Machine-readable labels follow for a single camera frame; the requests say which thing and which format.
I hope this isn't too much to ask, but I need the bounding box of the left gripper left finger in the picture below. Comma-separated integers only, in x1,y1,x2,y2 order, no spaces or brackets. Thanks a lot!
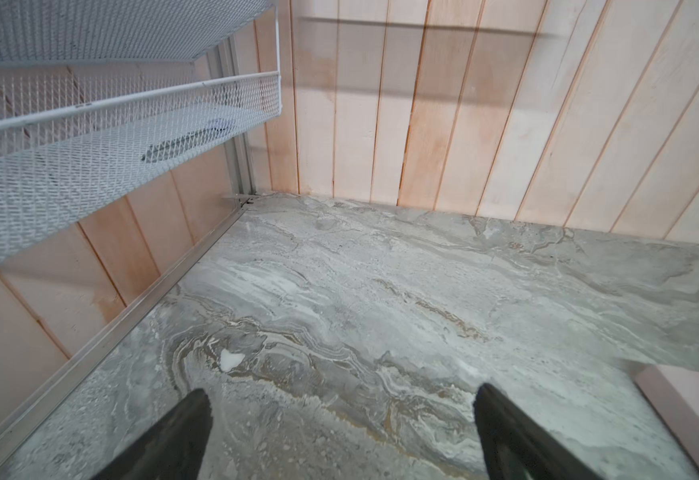
94,389,213,479

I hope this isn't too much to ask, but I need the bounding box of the white wire mesh file rack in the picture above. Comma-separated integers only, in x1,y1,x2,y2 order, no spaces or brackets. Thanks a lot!
0,1,282,264

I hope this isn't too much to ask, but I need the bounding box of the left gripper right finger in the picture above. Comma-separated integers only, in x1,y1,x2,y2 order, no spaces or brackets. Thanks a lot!
473,383,599,479

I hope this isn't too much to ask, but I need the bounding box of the pink file folder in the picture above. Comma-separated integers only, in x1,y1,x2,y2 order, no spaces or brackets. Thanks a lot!
633,365,699,468

